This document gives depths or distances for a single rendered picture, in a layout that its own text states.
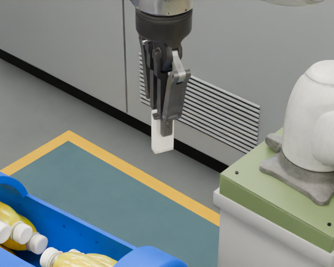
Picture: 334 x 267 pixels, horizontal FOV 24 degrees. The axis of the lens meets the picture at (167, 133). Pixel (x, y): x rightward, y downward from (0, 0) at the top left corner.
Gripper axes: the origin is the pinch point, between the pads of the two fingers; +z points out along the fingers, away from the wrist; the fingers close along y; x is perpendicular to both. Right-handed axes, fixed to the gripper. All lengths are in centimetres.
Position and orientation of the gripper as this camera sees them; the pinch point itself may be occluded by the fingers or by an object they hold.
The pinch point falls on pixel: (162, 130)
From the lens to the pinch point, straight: 112.5
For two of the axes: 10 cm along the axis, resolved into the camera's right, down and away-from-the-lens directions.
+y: 4.0, 5.4, -7.4
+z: -0.1, 8.1, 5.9
